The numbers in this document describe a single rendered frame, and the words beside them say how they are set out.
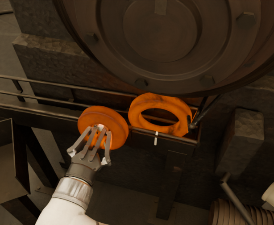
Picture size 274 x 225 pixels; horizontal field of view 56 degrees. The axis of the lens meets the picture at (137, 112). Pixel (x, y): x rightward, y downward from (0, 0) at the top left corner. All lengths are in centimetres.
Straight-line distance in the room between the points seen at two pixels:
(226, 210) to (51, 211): 52
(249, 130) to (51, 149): 121
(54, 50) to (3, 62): 155
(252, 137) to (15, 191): 68
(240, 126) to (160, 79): 31
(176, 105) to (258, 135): 22
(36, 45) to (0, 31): 189
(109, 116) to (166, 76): 28
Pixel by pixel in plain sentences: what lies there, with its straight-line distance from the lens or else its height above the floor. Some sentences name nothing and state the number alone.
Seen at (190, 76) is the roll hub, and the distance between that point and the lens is 47.
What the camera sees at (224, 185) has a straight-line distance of 85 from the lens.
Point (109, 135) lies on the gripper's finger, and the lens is 74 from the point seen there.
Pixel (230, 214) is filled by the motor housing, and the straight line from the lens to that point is 90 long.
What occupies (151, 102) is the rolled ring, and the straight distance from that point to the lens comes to 68.
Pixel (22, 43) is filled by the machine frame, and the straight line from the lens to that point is 87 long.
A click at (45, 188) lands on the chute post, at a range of 153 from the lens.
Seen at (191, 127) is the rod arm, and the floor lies 90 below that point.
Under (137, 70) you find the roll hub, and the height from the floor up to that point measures 102.
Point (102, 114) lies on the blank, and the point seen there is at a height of 78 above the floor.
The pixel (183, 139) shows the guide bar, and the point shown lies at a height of 71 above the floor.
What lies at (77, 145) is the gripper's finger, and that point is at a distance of 74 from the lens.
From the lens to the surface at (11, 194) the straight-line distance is 87.
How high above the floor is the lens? 134
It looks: 51 degrees down
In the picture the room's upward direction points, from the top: straight up
